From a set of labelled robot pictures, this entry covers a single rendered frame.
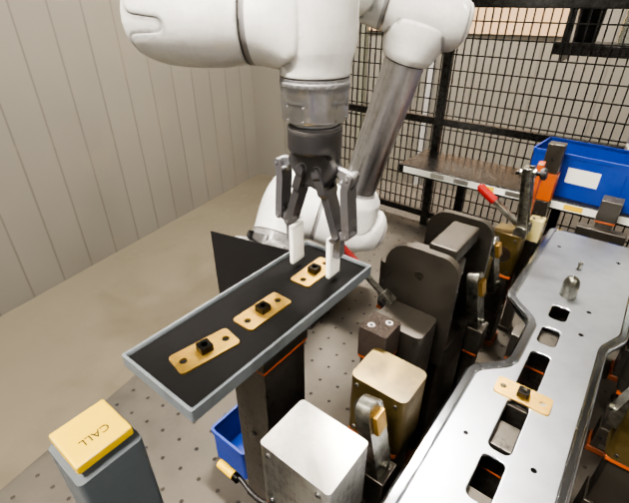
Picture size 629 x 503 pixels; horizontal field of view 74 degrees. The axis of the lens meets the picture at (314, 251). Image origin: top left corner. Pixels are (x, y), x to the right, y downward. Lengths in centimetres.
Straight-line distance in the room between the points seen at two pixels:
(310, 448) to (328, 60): 44
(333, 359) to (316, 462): 69
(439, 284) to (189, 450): 65
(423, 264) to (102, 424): 51
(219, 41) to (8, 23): 230
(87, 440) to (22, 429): 175
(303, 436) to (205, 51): 47
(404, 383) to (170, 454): 60
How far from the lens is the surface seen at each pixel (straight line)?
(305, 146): 56
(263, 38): 54
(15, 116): 280
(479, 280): 85
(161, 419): 112
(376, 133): 115
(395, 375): 64
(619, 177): 144
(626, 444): 84
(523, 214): 111
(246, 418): 76
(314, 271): 68
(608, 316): 103
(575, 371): 87
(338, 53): 53
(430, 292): 74
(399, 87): 111
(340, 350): 121
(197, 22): 56
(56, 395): 233
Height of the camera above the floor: 154
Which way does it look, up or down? 31 degrees down
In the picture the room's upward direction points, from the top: straight up
